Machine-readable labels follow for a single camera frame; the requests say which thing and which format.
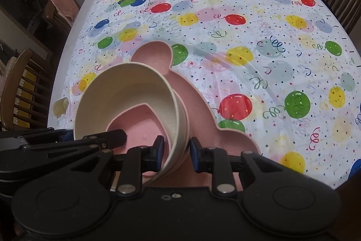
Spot wooden chair with towel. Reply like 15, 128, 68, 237
42, 0, 81, 41

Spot cream bowl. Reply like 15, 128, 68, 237
73, 62, 194, 185

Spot round-back wooden chair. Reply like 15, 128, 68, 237
0, 48, 57, 130

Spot balloon-print tablecloth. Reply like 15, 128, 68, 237
46, 0, 361, 191

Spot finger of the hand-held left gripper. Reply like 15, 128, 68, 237
0, 128, 73, 150
17, 129, 126, 159

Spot pink bear-shaped plate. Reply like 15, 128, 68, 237
132, 41, 261, 193

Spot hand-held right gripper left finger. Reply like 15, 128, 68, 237
60, 135, 165, 198

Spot pink towel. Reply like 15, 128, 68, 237
49, 0, 80, 20

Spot small pale yellow cup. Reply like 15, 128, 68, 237
53, 98, 69, 116

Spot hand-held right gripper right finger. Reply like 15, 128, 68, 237
190, 137, 303, 198

